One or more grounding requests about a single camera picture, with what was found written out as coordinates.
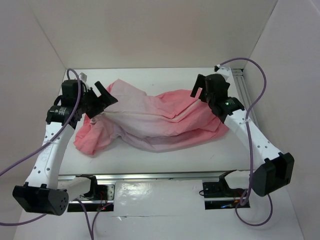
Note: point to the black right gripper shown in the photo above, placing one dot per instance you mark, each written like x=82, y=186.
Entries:
x=200, y=83

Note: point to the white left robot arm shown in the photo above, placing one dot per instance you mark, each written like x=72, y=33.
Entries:
x=41, y=192

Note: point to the aluminium front rail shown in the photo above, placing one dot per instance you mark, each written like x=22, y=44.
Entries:
x=161, y=176

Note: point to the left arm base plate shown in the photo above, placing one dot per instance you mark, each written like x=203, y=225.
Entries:
x=103, y=200

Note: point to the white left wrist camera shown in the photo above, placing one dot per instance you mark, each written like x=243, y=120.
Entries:
x=83, y=77

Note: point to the pink zip-up jacket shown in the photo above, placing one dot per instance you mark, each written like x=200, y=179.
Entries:
x=165, y=122

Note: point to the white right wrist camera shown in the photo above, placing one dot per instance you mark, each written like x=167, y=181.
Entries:
x=221, y=70

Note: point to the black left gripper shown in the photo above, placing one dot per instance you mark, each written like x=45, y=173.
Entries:
x=101, y=102

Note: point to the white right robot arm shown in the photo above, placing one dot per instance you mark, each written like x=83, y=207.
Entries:
x=270, y=169

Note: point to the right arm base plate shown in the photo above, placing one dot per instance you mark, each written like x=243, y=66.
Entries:
x=218, y=196

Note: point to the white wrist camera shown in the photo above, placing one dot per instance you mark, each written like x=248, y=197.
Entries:
x=221, y=70
x=83, y=77

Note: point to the aluminium right side rails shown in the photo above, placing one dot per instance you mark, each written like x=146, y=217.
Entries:
x=241, y=87

